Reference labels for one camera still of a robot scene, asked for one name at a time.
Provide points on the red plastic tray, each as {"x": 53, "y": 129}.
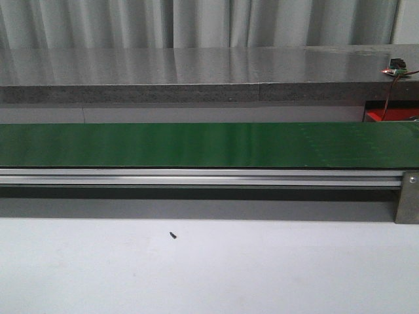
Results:
{"x": 378, "y": 115}

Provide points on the aluminium conveyor frame rail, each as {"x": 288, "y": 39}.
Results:
{"x": 211, "y": 177}

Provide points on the small green circuit board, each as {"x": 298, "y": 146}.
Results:
{"x": 395, "y": 72}

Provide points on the green conveyor belt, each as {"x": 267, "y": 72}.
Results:
{"x": 311, "y": 145}

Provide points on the small black connector block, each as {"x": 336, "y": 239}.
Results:
{"x": 397, "y": 63}

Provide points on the steel conveyor support bracket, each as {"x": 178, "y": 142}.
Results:
{"x": 408, "y": 206}

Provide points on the grey stone shelf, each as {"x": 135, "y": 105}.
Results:
{"x": 187, "y": 75}

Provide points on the grey curtain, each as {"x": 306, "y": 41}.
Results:
{"x": 205, "y": 24}

